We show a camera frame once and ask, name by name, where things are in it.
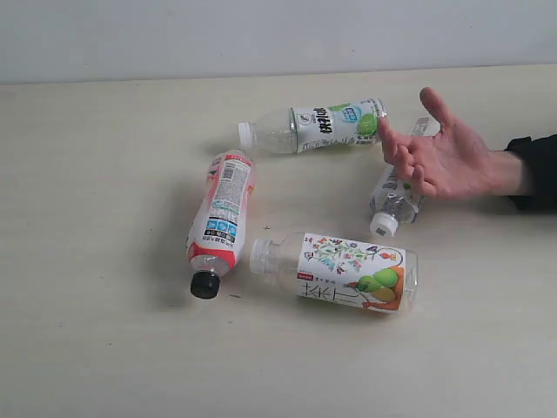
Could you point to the lime label clear bottle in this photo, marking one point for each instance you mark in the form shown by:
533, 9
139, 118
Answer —
303, 129

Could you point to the person's open hand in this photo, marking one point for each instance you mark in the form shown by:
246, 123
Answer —
454, 163

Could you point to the black sleeved forearm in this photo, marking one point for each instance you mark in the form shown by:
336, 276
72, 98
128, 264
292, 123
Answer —
539, 157

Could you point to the pink label black-cap bottle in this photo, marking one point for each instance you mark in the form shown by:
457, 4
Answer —
217, 236

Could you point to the floral tea label bottle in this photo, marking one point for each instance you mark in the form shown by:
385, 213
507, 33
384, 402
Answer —
341, 271

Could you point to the white label water bottle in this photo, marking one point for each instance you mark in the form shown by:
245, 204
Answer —
394, 203

